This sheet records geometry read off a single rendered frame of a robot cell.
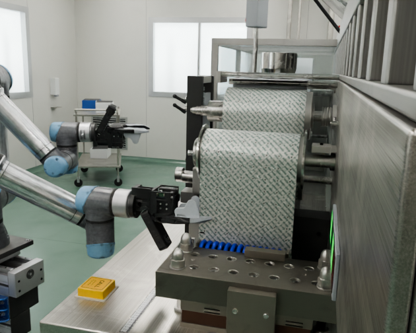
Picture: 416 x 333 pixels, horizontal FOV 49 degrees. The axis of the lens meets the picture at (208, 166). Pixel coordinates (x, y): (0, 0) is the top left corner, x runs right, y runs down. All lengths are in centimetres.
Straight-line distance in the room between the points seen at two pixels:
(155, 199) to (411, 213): 95
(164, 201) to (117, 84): 623
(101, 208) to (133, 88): 606
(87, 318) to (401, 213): 95
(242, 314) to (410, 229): 77
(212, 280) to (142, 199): 32
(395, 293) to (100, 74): 728
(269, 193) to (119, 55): 632
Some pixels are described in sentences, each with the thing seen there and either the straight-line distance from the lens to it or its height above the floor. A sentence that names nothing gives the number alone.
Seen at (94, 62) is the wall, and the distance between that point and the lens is 750.
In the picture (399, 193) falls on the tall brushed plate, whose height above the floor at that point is 141.
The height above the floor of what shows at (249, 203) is 114.
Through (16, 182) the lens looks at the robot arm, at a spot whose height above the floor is 115.
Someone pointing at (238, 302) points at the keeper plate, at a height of 100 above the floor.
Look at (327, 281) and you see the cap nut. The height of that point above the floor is 105.
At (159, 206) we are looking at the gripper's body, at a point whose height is 112.
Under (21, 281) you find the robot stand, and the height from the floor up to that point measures 73.
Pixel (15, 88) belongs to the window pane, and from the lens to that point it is 646.
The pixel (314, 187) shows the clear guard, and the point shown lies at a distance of 216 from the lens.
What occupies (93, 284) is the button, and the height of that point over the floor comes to 92.
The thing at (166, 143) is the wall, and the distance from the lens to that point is 712.
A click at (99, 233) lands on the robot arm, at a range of 124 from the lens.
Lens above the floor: 146
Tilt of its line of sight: 12 degrees down
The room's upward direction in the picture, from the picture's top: 2 degrees clockwise
